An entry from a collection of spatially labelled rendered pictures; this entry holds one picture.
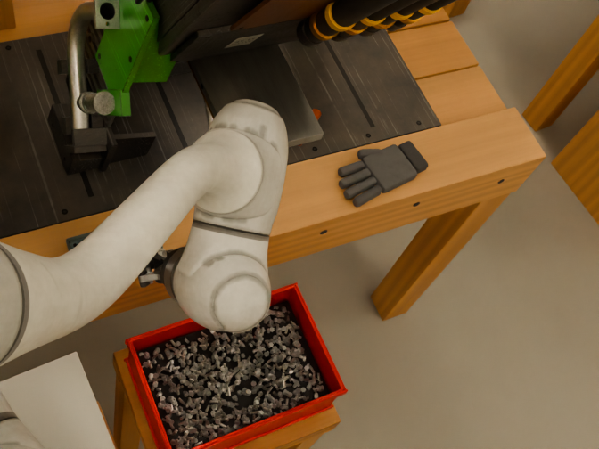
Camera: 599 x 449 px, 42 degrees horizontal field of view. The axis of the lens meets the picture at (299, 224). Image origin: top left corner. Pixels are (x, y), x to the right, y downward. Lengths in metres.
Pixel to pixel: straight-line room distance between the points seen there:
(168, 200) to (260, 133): 0.21
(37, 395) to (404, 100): 0.95
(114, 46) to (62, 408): 0.58
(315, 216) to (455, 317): 1.15
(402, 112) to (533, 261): 1.21
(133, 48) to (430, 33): 0.85
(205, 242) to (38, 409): 0.46
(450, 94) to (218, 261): 0.97
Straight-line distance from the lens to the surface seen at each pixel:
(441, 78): 1.81
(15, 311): 0.56
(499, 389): 2.52
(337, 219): 1.50
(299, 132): 1.29
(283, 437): 1.41
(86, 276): 0.67
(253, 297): 0.93
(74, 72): 1.42
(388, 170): 1.55
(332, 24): 1.09
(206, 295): 0.92
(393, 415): 2.36
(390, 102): 1.69
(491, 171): 1.68
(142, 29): 1.23
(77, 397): 1.30
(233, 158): 0.90
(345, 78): 1.69
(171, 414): 1.32
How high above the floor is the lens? 2.14
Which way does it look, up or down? 58 degrees down
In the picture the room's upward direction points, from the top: 24 degrees clockwise
